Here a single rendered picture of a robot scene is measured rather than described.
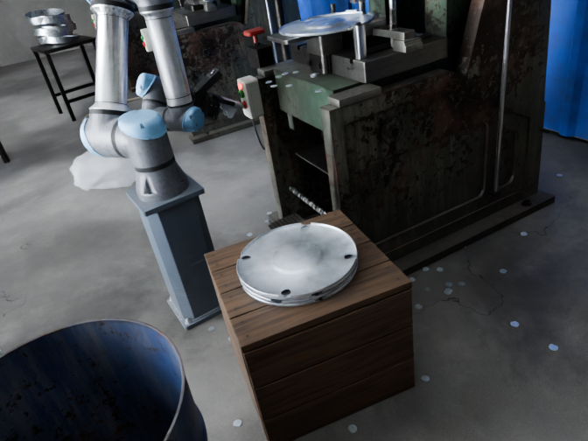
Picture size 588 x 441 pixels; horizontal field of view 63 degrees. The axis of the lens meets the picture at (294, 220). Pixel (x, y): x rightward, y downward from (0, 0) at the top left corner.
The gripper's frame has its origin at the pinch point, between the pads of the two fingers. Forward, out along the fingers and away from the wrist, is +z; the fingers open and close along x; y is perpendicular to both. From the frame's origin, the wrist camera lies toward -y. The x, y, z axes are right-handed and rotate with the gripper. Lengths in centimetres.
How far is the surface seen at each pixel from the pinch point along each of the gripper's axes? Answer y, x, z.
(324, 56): -23.2, 28.9, 8.7
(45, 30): 13, -264, -46
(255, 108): -0.4, 3.7, 3.9
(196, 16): -28, -132, 19
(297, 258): 24, 73, -9
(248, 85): -7.2, 3.8, -0.8
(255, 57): -16.6, -5.2, 2.7
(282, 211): 36.3, 2.5, 28.9
